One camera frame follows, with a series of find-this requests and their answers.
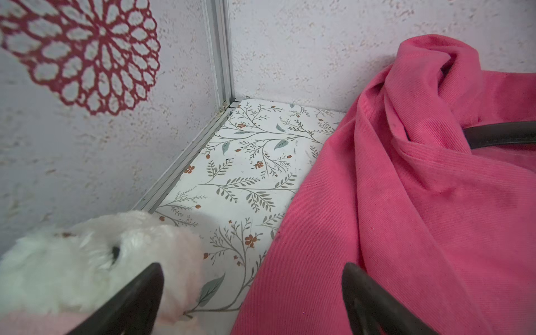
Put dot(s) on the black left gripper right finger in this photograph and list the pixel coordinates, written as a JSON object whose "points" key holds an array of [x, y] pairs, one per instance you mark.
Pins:
{"points": [[372, 310]]}

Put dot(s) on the white plush toy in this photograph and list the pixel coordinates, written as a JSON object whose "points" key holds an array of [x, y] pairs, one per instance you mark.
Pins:
{"points": [[53, 271]]}

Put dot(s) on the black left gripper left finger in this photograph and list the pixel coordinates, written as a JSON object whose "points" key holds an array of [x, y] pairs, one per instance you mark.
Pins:
{"points": [[133, 310]]}

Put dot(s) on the pink trousers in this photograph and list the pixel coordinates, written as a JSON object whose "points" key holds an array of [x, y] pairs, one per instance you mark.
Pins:
{"points": [[447, 230]]}

